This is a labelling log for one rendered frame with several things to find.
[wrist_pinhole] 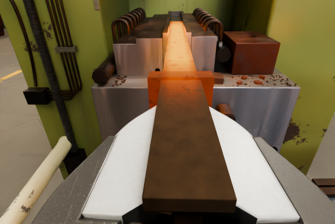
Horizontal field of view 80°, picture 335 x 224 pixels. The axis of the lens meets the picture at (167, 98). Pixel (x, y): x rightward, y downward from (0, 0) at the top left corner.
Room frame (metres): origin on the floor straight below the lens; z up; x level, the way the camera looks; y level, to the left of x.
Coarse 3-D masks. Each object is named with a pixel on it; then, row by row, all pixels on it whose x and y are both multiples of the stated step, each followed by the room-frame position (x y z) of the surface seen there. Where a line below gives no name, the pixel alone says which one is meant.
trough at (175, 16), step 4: (172, 12) 0.79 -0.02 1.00; (176, 12) 0.79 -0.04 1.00; (180, 12) 0.76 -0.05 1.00; (172, 16) 0.76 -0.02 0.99; (176, 16) 0.76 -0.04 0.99; (180, 16) 0.72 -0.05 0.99; (172, 20) 0.66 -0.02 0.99; (176, 20) 0.66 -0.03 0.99; (180, 20) 0.66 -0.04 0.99; (168, 28) 0.44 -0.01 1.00; (184, 28) 0.44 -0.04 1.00
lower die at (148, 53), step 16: (160, 16) 0.73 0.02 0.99; (192, 16) 0.70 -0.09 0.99; (144, 32) 0.45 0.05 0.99; (160, 32) 0.45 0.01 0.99; (192, 32) 0.43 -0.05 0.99; (208, 32) 0.43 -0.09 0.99; (128, 48) 0.39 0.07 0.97; (144, 48) 0.39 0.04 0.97; (160, 48) 0.39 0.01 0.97; (192, 48) 0.39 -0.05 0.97; (208, 48) 0.39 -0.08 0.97; (128, 64) 0.39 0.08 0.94; (144, 64) 0.39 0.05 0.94; (160, 64) 0.39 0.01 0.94; (208, 64) 0.39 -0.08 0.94
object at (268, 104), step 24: (216, 72) 0.40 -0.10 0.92; (96, 96) 0.33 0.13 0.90; (120, 96) 0.33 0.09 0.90; (144, 96) 0.33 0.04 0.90; (216, 96) 0.33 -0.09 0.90; (240, 96) 0.32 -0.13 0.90; (264, 96) 0.32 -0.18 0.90; (288, 96) 0.32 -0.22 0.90; (120, 120) 0.33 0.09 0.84; (240, 120) 0.32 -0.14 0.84; (264, 120) 0.32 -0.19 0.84; (288, 120) 0.32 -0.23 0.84
